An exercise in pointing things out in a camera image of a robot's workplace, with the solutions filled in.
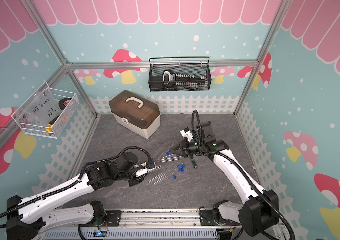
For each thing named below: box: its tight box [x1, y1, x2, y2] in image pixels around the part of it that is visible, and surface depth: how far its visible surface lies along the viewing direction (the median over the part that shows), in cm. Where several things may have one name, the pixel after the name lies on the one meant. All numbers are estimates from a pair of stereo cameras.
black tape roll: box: [58, 97, 72, 110], surface depth 81 cm
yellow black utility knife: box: [46, 114, 60, 133], surface depth 65 cm
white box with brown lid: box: [108, 90, 161, 139], surface depth 100 cm
